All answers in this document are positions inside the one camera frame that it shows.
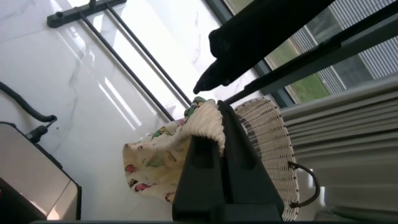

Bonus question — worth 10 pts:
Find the black clothes rack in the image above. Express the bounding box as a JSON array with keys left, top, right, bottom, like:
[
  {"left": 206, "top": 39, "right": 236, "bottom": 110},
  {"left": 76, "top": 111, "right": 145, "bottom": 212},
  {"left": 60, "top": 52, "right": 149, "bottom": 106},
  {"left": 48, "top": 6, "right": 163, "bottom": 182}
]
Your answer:
[{"left": 46, "top": 0, "right": 398, "bottom": 123}]

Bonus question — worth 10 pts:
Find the black garment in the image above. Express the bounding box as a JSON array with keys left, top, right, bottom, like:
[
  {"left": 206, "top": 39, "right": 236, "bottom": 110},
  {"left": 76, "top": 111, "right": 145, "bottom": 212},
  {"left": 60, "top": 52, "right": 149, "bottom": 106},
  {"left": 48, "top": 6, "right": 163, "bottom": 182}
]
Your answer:
[{"left": 192, "top": 0, "right": 336, "bottom": 95}]

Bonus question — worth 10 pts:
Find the beige curtain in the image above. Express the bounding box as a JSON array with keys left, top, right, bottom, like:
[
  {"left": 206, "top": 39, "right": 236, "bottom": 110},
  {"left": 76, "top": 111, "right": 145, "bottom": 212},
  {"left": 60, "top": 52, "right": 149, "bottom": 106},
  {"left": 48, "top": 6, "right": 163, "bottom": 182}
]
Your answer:
[{"left": 280, "top": 74, "right": 398, "bottom": 222}]

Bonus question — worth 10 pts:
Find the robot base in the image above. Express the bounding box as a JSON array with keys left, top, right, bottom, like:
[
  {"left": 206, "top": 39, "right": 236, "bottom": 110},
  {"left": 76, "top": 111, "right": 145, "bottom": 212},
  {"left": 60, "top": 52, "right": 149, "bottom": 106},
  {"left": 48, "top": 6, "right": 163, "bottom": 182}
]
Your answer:
[{"left": 0, "top": 120, "right": 83, "bottom": 222}]

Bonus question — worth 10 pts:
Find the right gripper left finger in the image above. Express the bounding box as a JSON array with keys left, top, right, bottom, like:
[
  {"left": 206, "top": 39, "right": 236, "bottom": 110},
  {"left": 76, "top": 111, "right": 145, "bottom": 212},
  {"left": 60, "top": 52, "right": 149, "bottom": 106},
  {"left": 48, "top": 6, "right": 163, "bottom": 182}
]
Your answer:
[{"left": 172, "top": 134, "right": 225, "bottom": 222}]

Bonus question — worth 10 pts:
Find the white laundry basket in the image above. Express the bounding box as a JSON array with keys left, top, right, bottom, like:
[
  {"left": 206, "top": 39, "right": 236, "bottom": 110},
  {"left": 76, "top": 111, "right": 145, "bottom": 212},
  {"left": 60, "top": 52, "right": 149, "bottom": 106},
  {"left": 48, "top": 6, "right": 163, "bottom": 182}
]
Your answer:
[{"left": 233, "top": 96, "right": 322, "bottom": 222}]

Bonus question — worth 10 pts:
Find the cream printed garment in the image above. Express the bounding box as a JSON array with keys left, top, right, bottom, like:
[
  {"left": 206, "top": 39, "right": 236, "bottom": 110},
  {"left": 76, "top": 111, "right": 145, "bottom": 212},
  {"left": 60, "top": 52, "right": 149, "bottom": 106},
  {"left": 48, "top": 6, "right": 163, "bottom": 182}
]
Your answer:
[{"left": 122, "top": 96, "right": 226, "bottom": 205}]

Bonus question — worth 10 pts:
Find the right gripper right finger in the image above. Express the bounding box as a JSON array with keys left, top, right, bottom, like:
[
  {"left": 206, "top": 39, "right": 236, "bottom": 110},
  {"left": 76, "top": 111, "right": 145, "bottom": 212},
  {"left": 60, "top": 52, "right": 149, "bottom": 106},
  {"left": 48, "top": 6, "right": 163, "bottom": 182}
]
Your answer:
[{"left": 216, "top": 100, "right": 285, "bottom": 222}]

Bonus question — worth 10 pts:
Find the window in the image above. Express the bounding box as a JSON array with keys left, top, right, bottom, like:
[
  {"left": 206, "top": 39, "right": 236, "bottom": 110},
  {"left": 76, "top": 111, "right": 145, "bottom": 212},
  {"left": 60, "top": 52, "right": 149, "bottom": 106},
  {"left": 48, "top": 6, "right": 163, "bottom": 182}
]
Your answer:
[{"left": 203, "top": 0, "right": 398, "bottom": 110}]

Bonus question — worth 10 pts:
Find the black cable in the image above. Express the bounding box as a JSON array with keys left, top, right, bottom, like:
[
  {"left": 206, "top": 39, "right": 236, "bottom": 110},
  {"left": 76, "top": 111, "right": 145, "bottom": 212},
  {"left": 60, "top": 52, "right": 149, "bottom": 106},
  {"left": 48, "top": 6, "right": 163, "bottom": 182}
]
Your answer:
[{"left": 0, "top": 80, "right": 58, "bottom": 144}]

